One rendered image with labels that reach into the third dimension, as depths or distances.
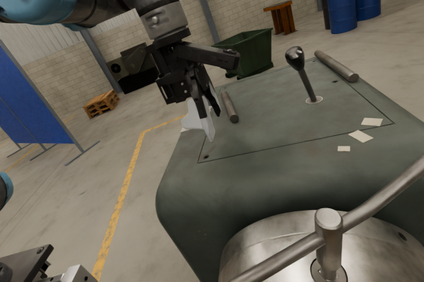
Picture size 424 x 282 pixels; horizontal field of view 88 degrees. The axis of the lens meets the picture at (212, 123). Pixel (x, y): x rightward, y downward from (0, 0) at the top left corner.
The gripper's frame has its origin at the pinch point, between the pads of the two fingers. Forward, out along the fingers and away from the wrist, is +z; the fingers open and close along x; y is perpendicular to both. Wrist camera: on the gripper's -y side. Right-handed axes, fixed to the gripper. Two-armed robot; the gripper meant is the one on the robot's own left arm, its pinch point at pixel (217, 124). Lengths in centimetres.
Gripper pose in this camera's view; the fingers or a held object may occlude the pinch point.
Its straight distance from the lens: 47.6
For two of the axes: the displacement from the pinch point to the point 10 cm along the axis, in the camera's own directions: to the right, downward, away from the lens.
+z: 3.4, 8.4, 4.2
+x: -1.5, 4.9, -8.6
